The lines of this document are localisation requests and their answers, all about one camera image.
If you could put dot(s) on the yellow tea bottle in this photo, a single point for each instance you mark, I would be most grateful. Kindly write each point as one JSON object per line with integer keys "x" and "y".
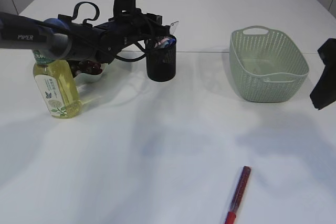
{"x": 57, "y": 86}

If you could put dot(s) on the red glitter marker pen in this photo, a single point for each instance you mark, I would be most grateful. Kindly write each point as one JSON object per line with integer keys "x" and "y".
{"x": 238, "y": 195}

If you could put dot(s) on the black mesh pen holder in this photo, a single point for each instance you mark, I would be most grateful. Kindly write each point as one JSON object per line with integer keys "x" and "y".
{"x": 160, "y": 63}

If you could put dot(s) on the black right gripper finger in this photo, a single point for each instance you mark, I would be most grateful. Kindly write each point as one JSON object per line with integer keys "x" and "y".
{"x": 323, "y": 93}

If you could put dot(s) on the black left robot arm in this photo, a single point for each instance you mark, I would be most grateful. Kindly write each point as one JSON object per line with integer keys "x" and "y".
{"x": 61, "y": 39}

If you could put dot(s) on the dark purple grape bunch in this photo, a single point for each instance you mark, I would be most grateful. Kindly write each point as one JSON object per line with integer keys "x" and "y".
{"x": 86, "y": 66}

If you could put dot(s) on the green wavy glass plate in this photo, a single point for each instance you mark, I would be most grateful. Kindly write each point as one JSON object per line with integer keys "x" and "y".
{"x": 86, "y": 78}

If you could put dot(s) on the green plastic woven basket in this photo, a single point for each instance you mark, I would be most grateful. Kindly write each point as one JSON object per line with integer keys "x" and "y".
{"x": 266, "y": 65}

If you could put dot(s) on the pink safety scissors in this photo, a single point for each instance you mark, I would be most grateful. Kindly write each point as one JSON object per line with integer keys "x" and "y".
{"x": 160, "y": 43}

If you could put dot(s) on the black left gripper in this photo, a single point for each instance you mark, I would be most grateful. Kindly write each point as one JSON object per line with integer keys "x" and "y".
{"x": 106, "y": 40}

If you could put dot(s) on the clear plastic ruler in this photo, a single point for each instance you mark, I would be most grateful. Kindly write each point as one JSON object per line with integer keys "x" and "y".
{"x": 173, "y": 27}

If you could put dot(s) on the blue safety scissors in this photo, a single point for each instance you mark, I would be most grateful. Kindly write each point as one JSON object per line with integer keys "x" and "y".
{"x": 169, "y": 42}

